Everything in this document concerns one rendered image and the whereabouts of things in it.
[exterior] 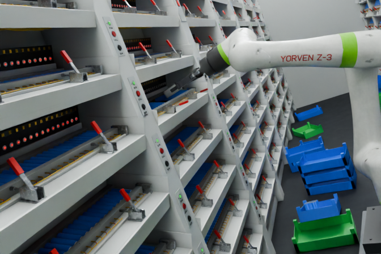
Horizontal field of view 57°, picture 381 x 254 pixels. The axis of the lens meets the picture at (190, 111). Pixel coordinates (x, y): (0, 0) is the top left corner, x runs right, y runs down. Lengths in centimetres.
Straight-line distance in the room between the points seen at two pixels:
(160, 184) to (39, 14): 57
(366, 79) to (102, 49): 93
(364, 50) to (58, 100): 92
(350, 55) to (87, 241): 94
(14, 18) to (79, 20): 22
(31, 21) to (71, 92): 17
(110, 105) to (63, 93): 28
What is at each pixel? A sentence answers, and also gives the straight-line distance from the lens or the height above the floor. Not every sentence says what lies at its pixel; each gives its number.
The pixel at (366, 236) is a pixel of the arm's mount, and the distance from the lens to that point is 140.
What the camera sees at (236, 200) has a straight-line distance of 181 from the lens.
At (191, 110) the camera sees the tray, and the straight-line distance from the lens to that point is 144.
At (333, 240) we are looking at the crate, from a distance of 195.
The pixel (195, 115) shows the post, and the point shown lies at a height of 84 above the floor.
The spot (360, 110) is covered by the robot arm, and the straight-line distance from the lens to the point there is 145.
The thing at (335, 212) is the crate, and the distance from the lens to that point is 201.
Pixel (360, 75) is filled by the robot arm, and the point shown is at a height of 81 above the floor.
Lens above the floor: 105
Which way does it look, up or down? 6 degrees down
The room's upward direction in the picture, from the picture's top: 22 degrees counter-clockwise
